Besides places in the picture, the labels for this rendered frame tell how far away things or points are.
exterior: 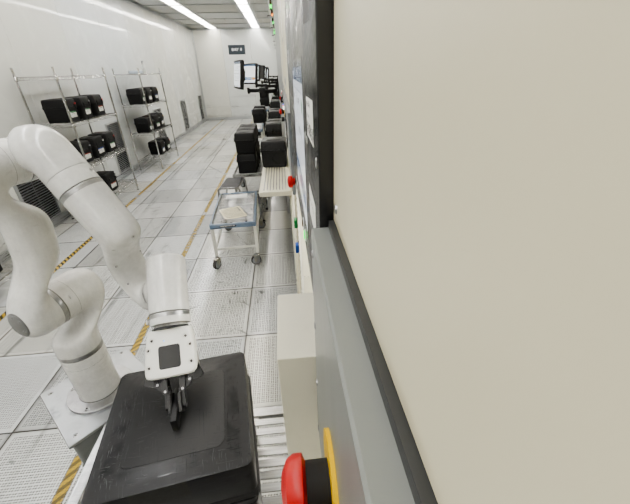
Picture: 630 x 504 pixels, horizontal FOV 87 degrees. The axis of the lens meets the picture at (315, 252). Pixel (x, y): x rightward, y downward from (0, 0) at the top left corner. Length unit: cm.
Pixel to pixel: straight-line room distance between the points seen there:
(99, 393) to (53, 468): 103
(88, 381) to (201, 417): 57
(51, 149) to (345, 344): 74
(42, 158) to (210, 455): 64
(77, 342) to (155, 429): 48
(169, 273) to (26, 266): 39
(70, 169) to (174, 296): 32
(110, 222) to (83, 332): 49
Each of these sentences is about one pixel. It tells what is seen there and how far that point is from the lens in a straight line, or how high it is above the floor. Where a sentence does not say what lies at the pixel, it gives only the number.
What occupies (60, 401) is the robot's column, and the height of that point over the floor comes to 76.
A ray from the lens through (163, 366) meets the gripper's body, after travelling 78.
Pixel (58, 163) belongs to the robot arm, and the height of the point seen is 153.
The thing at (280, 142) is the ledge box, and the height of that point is 105.
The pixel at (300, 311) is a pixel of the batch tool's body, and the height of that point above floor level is 140.
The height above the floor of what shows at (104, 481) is 106.
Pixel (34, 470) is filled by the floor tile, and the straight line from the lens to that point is 237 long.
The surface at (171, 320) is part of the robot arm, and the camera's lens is 77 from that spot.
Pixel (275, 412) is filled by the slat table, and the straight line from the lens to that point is 113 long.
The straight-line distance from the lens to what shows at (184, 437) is 78.
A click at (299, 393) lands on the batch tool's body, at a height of 134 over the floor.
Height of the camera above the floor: 168
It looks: 29 degrees down
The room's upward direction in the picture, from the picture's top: 2 degrees counter-clockwise
